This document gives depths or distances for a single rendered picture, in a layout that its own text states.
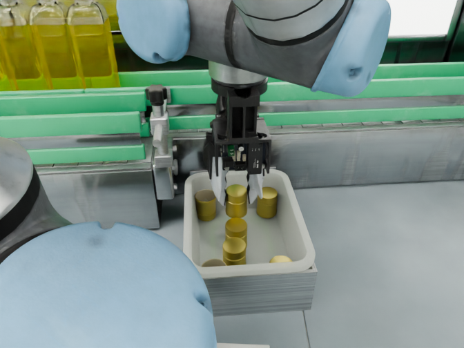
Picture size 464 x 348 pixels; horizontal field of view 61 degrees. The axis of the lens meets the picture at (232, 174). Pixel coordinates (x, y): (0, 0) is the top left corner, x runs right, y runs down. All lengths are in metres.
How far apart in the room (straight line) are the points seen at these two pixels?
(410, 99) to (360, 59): 0.51
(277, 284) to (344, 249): 0.18
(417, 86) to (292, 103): 0.22
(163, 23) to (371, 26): 0.16
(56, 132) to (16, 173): 0.36
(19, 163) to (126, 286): 0.11
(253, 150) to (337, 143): 0.28
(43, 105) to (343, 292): 0.55
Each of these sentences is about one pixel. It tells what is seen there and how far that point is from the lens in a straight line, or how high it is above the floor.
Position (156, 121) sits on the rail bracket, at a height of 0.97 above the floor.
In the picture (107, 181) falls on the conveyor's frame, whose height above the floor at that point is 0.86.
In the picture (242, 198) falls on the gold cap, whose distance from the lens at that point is 0.61.
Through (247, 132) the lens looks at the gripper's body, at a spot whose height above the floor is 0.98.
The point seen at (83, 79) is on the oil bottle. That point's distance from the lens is 0.71.
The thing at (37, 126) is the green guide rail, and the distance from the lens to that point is 0.64.
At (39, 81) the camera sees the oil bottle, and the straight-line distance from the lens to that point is 0.73.
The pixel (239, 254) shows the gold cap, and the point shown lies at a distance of 0.56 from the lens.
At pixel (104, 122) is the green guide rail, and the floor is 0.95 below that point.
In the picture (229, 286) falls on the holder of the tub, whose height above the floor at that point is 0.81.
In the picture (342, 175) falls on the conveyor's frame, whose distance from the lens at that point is 0.79.
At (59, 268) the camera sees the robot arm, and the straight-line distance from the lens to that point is 0.23.
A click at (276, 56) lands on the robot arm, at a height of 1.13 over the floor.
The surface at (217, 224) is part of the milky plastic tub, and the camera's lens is 0.67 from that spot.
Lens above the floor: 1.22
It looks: 35 degrees down
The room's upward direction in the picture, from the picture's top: straight up
